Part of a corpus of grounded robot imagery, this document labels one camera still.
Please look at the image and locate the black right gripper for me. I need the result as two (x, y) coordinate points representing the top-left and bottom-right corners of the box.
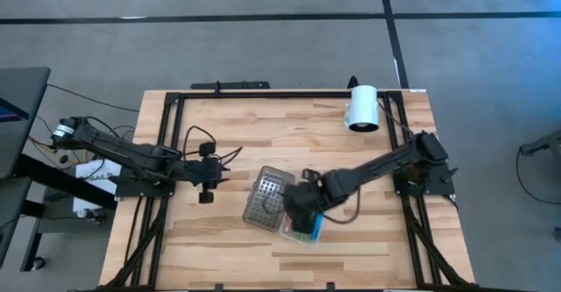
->
(282, 167), (334, 236)

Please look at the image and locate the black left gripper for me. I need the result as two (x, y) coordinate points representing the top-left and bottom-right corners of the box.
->
(186, 141), (232, 204)

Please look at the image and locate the clear plastic supply box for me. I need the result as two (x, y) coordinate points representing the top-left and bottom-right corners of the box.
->
(241, 165), (326, 246)

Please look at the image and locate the teal blue ballpoint pen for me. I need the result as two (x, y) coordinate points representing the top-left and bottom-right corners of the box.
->
(310, 215), (324, 243)

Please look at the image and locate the black bar with clamp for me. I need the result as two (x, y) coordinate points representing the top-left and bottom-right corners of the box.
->
(190, 80), (272, 91)

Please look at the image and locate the white cylindrical projector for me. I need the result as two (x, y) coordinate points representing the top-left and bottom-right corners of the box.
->
(344, 84), (380, 134)

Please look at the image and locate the white paper sheet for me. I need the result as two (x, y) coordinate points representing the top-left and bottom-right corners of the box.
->
(72, 158), (126, 214)

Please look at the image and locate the black desk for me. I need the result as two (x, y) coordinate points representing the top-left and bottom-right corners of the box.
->
(0, 67), (117, 272)

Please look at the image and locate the grey stand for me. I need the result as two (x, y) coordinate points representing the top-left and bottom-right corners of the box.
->
(519, 129), (561, 157)

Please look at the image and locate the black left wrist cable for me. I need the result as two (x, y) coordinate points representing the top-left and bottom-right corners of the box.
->
(182, 125), (243, 161)

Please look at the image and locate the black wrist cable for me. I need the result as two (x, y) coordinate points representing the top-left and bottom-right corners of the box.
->
(182, 125), (243, 161)
(322, 186), (361, 225)

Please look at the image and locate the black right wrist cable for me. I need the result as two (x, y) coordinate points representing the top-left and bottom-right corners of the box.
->
(322, 186), (361, 225)

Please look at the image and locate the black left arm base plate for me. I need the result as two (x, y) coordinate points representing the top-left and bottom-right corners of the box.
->
(114, 175), (176, 199)

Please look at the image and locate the black aluminium table frame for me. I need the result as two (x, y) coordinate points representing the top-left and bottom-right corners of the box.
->
(99, 90), (479, 292)

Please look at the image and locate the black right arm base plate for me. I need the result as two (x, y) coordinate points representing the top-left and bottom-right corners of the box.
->
(394, 167), (459, 196)

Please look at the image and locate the black floor cable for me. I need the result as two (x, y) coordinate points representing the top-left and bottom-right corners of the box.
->
(515, 145), (561, 206)
(46, 83), (140, 113)

